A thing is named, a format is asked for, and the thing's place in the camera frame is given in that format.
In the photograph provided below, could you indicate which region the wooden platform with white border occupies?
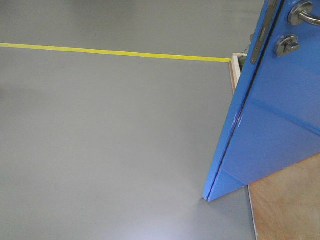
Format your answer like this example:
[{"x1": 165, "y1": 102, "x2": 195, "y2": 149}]
[{"x1": 225, "y1": 52, "x2": 320, "y2": 240}]

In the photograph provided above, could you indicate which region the metal thumb turn lock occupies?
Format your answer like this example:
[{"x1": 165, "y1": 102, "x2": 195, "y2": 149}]
[{"x1": 275, "y1": 34, "x2": 301, "y2": 57}]

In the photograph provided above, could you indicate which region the blue door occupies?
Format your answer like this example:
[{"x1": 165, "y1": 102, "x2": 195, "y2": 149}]
[{"x1": 203, "y1": 0, "x2": 320, "y2": 201}]

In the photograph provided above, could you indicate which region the metal latch plate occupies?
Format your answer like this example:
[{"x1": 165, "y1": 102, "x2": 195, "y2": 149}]
[{"x1": 250, "y1": 0, "x2": 278, "y2": 65}]

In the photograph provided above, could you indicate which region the metal door lever handle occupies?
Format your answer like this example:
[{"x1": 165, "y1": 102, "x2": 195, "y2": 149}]
[{"x1": 287, "y1": 0, "x2": 320, "y2": 27}]

